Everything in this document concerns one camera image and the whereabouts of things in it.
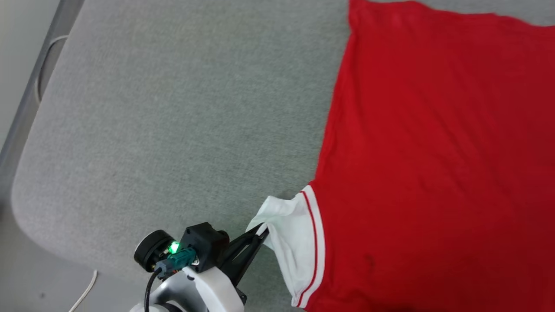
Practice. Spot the left gripper black round motor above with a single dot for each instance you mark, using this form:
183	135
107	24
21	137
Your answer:
149	251

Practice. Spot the left arm white grey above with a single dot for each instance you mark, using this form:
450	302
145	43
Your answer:
173	294

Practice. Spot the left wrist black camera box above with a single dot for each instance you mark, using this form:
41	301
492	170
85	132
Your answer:
204	245

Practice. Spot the red and white jersey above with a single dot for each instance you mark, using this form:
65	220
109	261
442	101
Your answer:
433	151

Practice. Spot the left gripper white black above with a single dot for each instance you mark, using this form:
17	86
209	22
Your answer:
217	290

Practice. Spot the grey fabric sofa cushion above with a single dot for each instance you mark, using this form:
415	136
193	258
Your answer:
173	130

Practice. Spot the grey metal frame tube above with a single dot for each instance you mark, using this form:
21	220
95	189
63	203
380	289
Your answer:
17	125

